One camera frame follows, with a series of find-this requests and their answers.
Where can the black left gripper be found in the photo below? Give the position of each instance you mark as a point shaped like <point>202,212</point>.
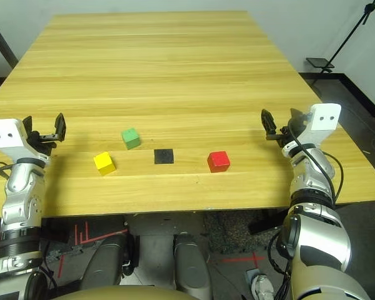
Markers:
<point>39,142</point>

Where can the speckled floor mat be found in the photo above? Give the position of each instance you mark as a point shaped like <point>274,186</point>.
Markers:
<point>231,231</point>

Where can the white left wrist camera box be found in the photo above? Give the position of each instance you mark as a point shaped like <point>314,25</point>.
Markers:
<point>6,134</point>

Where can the red wooden block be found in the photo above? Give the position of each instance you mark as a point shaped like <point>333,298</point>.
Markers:
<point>218,161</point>

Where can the grey robot left leg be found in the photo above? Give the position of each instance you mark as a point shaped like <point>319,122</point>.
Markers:
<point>106,262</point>

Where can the grey robot leg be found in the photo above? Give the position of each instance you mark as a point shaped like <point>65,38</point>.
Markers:
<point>106,262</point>
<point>192,268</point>

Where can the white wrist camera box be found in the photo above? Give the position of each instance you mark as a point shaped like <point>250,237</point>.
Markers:
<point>6,134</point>
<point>323,117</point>

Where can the grey robot right leg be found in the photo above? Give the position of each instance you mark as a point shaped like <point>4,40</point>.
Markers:
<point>192,268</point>

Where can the black tripod stand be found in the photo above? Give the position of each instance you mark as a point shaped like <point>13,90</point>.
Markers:
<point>347,40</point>

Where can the green wooden block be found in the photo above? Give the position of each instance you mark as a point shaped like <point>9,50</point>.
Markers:
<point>131,137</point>

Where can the red tape cross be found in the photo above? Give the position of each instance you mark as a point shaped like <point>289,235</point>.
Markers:
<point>253,258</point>

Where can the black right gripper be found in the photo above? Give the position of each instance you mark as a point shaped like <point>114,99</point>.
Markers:
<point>286,137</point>

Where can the white sneaker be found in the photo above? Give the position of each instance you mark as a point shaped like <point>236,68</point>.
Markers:
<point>262,287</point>

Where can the wooden side table black legs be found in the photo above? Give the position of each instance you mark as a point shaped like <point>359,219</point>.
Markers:
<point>1,40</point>

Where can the tan robot torso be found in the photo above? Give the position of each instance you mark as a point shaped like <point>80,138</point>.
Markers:
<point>118,293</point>

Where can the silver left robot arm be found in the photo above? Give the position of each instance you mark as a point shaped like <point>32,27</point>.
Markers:
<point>22,193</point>

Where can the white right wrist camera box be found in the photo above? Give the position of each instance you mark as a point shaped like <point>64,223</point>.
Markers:
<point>323,117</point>

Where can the yellow wooden block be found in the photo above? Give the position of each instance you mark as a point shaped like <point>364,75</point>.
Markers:
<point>104,163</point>

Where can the black tray on stand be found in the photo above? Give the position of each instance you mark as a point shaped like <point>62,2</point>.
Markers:
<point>320,62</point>

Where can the black square marker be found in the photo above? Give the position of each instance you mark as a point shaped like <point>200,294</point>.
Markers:
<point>163,156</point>

